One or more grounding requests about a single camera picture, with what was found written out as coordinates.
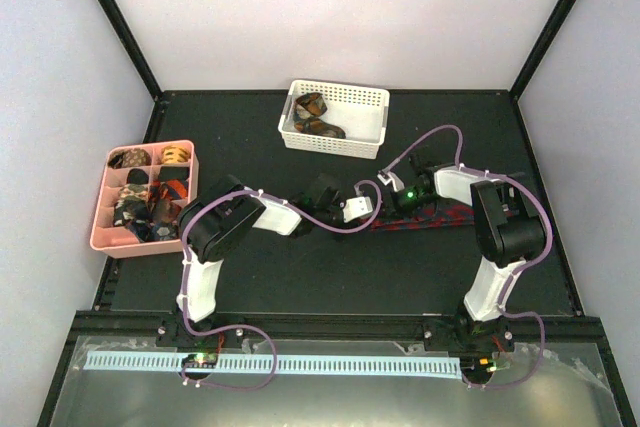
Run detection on red navy striped tie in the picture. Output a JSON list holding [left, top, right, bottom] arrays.
[[368, 204, 474, 232]]

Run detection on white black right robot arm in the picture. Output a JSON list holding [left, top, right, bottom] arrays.
[[378, 163, 553, 350]]

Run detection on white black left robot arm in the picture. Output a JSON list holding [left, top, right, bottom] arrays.
[[176, 174, 383, 346]]

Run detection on brown patterned tie in basket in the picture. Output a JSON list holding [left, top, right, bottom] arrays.
[[293, 92, 346, 139]]

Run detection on white perforated plastic basket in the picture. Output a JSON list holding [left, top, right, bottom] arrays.
[[278, 79, 390, 160]]

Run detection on orange navy striped tie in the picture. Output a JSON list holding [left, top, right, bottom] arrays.
[[149, 179, 189, 202]]

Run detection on orange patterned rolled tie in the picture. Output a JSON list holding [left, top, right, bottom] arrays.
[[160, 145, 191, 165]]

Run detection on dark geometric rolled tie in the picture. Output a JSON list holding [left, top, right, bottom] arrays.
[[127, 221, 179, 243]]

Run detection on black rolled tie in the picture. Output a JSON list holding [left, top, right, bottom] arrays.
[[126, 168, 149, 185]]

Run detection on camouflage rolled tie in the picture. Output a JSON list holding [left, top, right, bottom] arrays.
[[114, 184, 150, 209]]

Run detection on brown monogram rolled tie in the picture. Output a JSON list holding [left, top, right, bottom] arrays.
[[107, 148, 151, 169]]

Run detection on pink divided organizer tray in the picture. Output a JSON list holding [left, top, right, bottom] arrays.
[[90, 140, 199, 259]]

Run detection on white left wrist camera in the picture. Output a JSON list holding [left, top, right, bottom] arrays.
[[342, 196, 374, 224]]

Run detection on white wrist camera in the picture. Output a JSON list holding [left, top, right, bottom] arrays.
[[377, 170, 405, 192], [342, 196, 374, 224]]

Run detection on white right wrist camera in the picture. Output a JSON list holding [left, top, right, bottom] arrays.
[[377, 170, 405, 192]]

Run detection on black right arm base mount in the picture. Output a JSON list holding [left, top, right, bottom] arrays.
[[422, 314, 514, 355]]

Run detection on light blue slotted cable duct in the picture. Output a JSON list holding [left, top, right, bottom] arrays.
[[84, 351, 462, 380]]

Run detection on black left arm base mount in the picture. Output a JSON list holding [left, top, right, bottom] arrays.
[[155, 315, 245, 353]]

